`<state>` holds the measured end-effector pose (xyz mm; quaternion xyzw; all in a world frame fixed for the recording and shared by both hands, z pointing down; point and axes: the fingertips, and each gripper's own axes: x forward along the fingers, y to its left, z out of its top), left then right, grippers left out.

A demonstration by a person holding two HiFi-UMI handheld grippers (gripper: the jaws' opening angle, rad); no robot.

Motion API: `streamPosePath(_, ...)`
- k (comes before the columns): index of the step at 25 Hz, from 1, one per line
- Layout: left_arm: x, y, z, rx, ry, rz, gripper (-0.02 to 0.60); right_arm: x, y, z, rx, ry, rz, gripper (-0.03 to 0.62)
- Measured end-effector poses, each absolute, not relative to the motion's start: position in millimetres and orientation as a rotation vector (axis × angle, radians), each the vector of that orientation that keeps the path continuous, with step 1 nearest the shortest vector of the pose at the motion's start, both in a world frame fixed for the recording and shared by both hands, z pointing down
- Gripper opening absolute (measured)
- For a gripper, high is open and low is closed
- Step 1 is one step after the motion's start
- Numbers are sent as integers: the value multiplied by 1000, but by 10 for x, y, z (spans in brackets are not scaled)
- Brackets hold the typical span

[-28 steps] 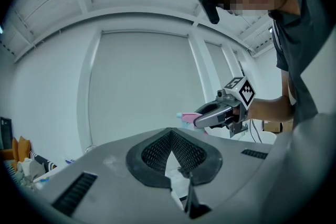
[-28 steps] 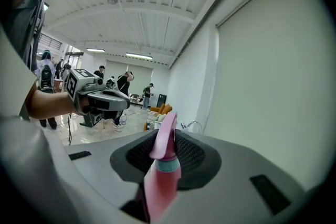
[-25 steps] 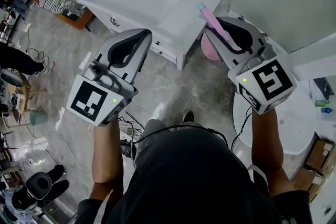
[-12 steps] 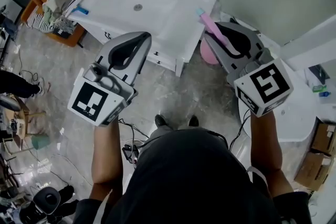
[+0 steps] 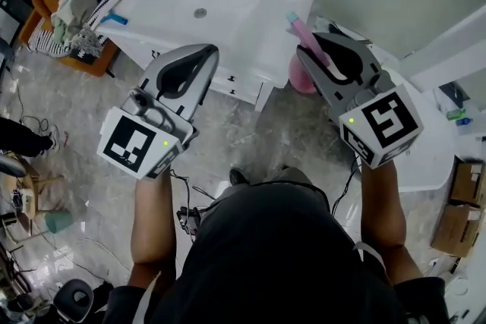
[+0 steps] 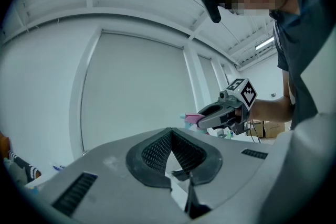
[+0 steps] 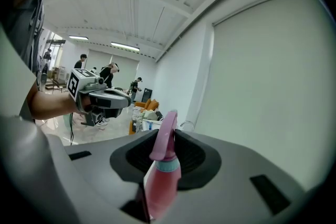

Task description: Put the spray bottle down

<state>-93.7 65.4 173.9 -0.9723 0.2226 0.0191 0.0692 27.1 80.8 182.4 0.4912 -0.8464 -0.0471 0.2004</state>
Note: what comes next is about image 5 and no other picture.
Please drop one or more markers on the blue bottle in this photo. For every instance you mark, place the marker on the blue bottle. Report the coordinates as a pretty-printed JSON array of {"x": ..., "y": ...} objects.
[{"x": 463, "y": 121}]

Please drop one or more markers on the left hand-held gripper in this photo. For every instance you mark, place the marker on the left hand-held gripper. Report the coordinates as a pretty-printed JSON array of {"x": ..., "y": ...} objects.
[{"x": 129, "y": 142}]

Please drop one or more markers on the round wooden side table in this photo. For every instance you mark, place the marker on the round wooden side table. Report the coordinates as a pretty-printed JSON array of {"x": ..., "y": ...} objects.
[{"x": 36, "y": 182}]

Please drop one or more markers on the person's dark shirt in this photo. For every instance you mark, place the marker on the person's dark shirt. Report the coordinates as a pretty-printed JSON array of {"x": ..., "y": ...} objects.
[{"x": 273, "y": 262}]

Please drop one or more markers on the person's grey trousers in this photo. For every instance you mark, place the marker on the person's grey trousers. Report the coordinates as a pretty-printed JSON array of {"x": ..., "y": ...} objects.
[{"x": 288, "y": 176}]

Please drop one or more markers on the green bottle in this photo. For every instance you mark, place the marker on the green bottle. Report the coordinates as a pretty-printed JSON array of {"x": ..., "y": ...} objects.
[{"x": 455, "y": 114}]

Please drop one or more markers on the pile of pale clothes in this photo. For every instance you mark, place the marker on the pile of pale clothes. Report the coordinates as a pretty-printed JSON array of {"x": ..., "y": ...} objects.
[{"x": 72, "y": 17}]

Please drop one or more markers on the white sink table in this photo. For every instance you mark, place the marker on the white sink table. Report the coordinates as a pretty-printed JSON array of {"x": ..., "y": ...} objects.
[{"x": 281, "y": 11}]

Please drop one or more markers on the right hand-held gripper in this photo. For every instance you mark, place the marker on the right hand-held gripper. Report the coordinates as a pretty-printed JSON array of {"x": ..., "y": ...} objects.
[{"x": 387, "y": 121}]

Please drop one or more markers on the teal bucket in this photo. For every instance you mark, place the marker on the teal bucket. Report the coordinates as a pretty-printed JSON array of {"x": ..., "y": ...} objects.
[{"x": 59, "y": 221}]

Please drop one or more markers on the metal sink drain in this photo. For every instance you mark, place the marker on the metal sink drain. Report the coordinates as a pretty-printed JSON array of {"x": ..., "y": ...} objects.
[{"x": 200, "y": 13}]

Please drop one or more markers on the person's dark shoe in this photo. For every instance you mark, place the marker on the person's dark shoe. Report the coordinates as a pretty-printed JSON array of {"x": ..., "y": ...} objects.
[{"x": 238, "y": 176}]

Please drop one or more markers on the person's left forearm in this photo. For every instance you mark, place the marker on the person's left forearm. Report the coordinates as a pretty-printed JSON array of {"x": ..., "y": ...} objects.
[{"x": 153, "y": 224}]

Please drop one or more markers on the person's right forearm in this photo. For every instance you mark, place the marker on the person's right forearm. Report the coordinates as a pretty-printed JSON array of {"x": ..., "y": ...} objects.
[{"x": 381, "y": 205}]

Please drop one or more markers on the black flat monitor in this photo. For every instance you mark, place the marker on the black flat monitor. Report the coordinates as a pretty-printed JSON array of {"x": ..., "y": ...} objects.
[{"x": 15, "y": 7}]

